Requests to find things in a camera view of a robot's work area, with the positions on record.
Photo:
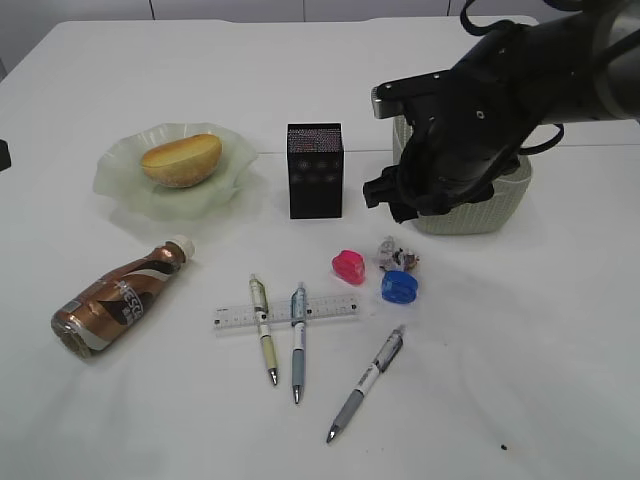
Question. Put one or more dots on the transparent plastic ruler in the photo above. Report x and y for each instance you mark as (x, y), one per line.
(282, 312)

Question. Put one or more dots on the green barrel pen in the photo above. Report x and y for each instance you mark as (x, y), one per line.
(261, 319)

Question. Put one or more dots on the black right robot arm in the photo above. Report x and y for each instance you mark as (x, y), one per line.
(582, 67)

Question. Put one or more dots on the grey grip white pen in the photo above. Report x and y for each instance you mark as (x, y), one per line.
(391, 347)

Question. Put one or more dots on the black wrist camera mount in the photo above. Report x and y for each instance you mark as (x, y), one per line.
(390, 98)

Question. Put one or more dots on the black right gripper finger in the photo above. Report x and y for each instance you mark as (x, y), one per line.
(384, 189)

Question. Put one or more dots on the pink pencil sharpener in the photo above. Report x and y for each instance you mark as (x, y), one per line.
(349, 266)

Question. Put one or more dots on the crumpled white paper piece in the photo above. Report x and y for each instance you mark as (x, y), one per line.
(392, 257)

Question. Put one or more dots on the pale green wavy glass plate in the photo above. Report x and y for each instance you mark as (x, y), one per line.
(120, 176)

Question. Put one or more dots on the sugared bread roll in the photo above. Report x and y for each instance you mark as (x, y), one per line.
(183, 163)

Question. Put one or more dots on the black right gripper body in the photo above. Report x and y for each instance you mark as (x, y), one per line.
(453, 155)

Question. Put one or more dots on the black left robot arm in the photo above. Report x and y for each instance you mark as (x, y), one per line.
(5, 157)

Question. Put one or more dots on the blue pencil sharpener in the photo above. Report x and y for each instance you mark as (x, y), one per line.
(399, 287)

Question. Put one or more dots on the brown Nescafe coffee bottle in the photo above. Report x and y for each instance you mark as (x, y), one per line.
(96, 317)

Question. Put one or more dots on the black mesh pen holder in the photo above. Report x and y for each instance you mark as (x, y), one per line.
(315, 161)

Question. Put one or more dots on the blue barrel pen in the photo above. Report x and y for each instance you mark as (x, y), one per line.
(297, 345)

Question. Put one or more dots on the green woven plastic basket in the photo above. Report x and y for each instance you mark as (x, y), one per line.
(484, 217)

